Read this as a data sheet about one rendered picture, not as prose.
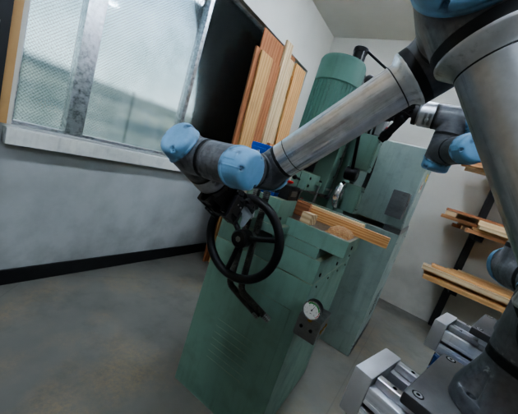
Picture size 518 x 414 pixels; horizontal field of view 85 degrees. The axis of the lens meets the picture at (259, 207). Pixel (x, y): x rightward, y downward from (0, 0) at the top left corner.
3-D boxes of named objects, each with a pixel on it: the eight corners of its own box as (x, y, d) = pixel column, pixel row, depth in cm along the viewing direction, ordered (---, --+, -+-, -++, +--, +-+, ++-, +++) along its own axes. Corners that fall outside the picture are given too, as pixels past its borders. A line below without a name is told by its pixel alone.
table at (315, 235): (191, 197, 111) (196, 182, 110) (236, 199, 138) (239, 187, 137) (336, 264, 83) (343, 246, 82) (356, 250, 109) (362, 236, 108)
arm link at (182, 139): (179, 156, 48) (148, 147, 52) (210, 190, 57) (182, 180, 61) (203, 121, 50) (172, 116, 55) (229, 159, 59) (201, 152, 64)
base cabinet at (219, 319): (172, 376, 129) (215, 234, 117) (242, 328, 179) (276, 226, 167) (251, 450, 108) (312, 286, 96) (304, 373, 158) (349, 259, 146)
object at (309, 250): (226, 217, 115) (229, 207, 114) (253, 215, 133) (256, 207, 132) (316, 259, 96) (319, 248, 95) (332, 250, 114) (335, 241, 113)
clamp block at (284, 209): (239, 210, 100) (247, 186, 98) (258, 209, 112) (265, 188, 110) (274, 226, 93) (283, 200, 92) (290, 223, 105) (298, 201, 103)
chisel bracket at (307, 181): (287, 188, 114) (294, 167, 112) (300, 190, 126) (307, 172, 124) (303, 194, 110) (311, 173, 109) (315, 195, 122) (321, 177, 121)
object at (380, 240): (252, 194, 127) (254, 186, 126) (254, 195, 128) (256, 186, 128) (386, 249, 99) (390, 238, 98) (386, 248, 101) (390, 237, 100)
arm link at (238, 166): (279, 156, 54) (235, 145, 60) (247, 144, 44) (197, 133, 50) (269, 195, 55) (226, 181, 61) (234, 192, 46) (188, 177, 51)
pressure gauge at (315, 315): (298, 319, 92) (306, 296, 91) (302, 315, 95) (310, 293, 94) (315, 329, 89) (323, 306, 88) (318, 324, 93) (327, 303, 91)
